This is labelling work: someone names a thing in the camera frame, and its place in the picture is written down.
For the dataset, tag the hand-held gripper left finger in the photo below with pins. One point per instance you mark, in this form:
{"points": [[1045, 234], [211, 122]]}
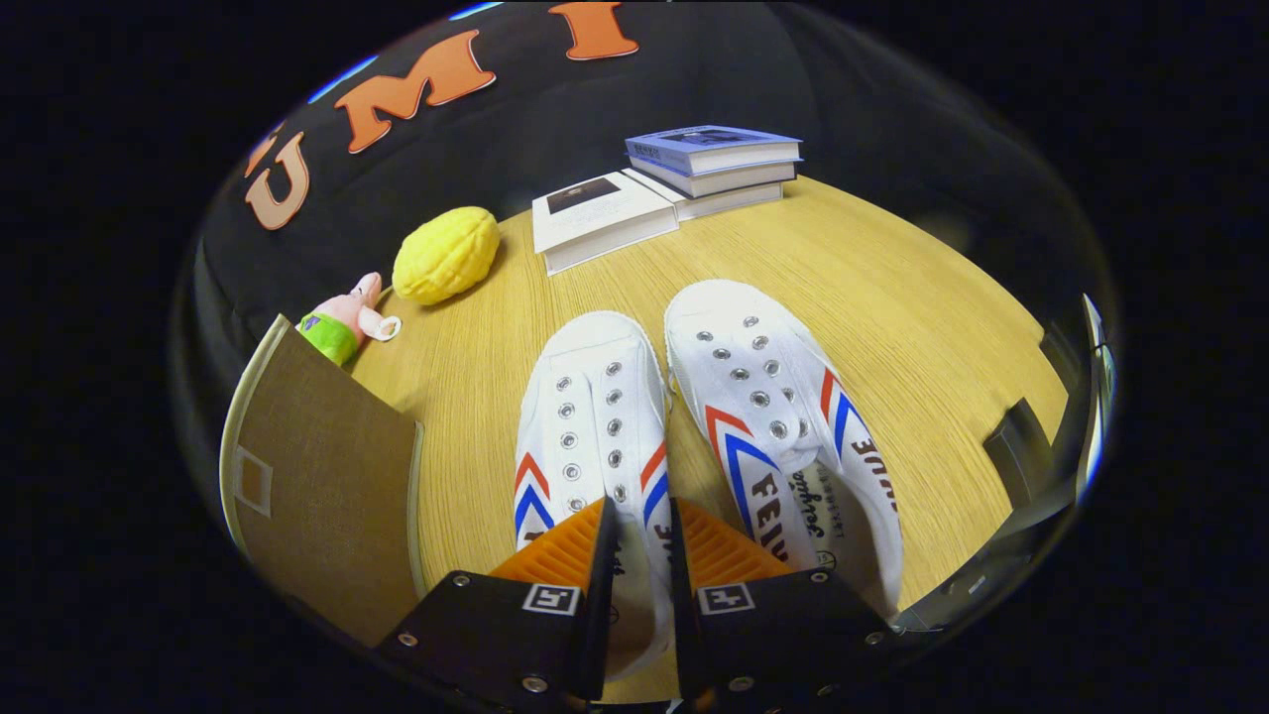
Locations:
{"points": [[603, 595]]}

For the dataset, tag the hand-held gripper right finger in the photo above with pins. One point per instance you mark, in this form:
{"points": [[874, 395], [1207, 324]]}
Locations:
{"points": [[682, 615]]}

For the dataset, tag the white canvas shoe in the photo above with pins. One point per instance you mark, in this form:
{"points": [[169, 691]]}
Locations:
{"points": [[753, 367], [595, 397]]}

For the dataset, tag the brown fabric storage box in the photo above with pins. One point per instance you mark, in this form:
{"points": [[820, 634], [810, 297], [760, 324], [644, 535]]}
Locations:
{"points": [[327, 496]]}

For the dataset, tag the yellow bumpy plush toy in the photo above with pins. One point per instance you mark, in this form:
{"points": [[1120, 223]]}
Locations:
{"points": [[446, 253]]}

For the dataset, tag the pink starfish plush toy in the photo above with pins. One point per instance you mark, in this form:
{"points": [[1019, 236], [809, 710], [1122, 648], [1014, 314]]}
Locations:
{"points": [[342, 322]]}

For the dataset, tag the white book with portrait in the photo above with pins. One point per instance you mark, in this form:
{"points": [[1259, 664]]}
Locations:
{"points": [[595, 213]]}

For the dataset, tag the white book under stack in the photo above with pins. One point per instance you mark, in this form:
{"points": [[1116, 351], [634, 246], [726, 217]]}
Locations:
{"points": [[734, 201]]}

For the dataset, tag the dark spine book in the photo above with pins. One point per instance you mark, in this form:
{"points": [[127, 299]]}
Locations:
{"points": [[734, 180]]}

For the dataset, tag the blue cover book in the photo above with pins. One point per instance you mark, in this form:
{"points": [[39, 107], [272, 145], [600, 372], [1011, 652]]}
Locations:
{"points": [[714, 149]]}

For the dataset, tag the black backdrop cloth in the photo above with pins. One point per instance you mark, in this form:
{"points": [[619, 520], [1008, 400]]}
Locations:
{"points": [[793, 79]]}

